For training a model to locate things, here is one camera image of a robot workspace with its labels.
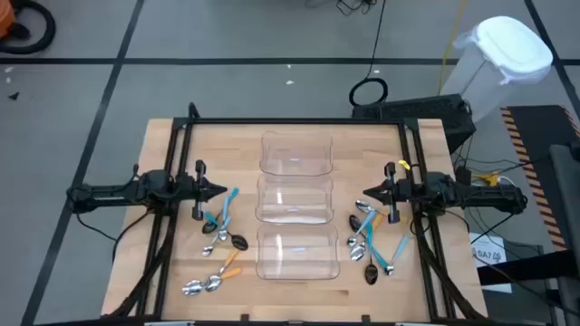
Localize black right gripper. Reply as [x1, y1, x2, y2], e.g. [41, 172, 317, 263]
[362, 161, 416, 225]

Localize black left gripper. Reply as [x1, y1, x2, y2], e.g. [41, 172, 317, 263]
[175, 158, 228, 222]

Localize clear plastic bin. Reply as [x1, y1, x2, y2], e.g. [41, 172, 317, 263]
[255, 223, 341, 281]
[259, 129, 334, 177]
[255, 174, 335, 226]

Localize white paper sign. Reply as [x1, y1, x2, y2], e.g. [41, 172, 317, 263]
[469, 232, 514, 294]

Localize black hazard-striped floor mat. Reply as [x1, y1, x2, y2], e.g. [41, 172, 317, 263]
[500, 104, 580, 253]

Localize dark grey equipment stand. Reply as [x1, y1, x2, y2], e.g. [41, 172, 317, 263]
[475, 143, 580, 326]

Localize white lidded trash bin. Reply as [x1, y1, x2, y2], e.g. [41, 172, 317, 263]
[440, 15, 555, 123]

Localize orange vacuum cleaner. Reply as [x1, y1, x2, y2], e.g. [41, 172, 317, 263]
[0, 0, 32, 41]

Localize black cable with coil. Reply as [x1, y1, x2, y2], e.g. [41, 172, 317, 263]
[347, 0, 390, 109]

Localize black aluminium table frame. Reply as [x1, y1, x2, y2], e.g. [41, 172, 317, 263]
[101, 101, 488, 326]

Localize yellow power cord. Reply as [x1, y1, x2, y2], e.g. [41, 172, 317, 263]
[475, 170, 500, 187]

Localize yellow hanging cable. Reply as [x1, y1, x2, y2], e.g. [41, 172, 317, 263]
[437, 0, 469, 96]

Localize black cable bundle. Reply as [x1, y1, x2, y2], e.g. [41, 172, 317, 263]
[305, 0, 380, 17]

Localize black vacuum hose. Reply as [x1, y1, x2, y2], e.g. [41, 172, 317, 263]
[0, 0, 57, 55]

